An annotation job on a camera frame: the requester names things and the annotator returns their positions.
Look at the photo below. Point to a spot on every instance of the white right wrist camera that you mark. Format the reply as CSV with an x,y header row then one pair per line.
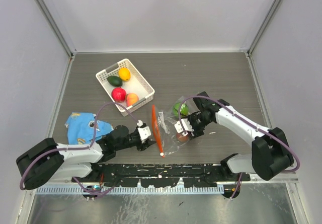
x,y
183,127

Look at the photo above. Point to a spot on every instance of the clear zip top bag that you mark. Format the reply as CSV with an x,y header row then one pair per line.
x,y
164,132

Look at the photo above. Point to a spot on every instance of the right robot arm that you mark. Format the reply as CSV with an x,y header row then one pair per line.
x,y
270,152

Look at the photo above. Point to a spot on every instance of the blue patterned cloth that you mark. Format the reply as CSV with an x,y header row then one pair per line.
x,y
80,128

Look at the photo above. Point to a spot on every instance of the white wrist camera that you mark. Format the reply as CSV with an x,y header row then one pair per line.
x,y
144,131
183,127

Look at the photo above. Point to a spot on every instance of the fake brown passion fruit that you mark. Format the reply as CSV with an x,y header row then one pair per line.
x,y
182,138

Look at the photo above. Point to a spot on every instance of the fake dark green vegetable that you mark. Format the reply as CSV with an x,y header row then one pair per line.
x,y
115,81

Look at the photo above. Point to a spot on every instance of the fake yellow lemon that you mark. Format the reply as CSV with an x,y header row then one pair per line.
x,y
124,74

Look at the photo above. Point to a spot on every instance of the blue slotted cable duct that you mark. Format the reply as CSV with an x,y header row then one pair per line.
x,y
179,189

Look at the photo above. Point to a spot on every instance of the fake red apple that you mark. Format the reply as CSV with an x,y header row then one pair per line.
x,y
118,94

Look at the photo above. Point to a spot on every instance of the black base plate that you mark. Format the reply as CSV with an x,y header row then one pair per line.
x,y
158,175

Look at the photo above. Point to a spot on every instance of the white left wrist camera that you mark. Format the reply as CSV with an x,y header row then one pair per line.
x,y
144,131

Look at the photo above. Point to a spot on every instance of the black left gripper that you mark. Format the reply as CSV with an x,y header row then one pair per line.
x,y
142,146

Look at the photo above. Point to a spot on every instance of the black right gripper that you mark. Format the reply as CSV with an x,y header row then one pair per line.
x,y
196,133

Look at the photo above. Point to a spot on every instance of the fake green watermelon piece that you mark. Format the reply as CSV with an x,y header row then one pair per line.
x,y
184,110

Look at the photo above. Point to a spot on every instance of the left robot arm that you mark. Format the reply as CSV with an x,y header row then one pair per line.
x,y
51,161

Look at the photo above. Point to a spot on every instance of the fake peach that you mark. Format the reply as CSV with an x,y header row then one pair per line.
x,y
131,99

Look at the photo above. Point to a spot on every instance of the white perforated plastic basket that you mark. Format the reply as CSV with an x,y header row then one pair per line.
x,y
137,84

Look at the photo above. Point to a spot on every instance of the aluminium frame rail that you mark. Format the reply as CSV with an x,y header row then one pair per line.
x,y
280,178

